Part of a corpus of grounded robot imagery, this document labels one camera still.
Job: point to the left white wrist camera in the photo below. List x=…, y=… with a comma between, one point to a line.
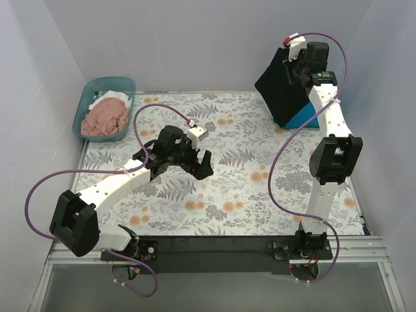
x=196, y=134

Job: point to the folded blue t shirt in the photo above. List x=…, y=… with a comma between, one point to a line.
x=301, y=117

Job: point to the pink t shirt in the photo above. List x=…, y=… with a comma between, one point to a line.
x=108, y=117

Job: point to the teal plastic laundry bin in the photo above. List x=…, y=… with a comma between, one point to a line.
x=91, y=91

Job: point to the aluminium frame rail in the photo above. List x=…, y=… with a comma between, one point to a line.
x=353, y=249

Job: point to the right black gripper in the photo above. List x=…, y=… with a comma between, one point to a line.
x=293, y=67

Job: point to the white t shirt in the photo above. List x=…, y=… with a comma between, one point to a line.
x=112, y=94

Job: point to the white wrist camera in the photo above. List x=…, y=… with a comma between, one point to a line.
x=295, y=43
x=196, y=134

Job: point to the floral patterned table mat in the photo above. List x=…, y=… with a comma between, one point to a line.
x=261, y=183

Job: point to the black t shirt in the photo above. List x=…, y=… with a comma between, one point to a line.
x=282, y=99

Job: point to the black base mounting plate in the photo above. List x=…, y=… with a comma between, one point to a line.
x=218, y=254

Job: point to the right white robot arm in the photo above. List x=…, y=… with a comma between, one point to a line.
x=336, y=155

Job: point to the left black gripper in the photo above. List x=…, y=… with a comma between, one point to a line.
x=194, y=160

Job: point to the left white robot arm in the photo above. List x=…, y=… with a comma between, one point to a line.
x=75, y=222

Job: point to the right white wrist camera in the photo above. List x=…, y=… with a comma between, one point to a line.
x=295, y=43

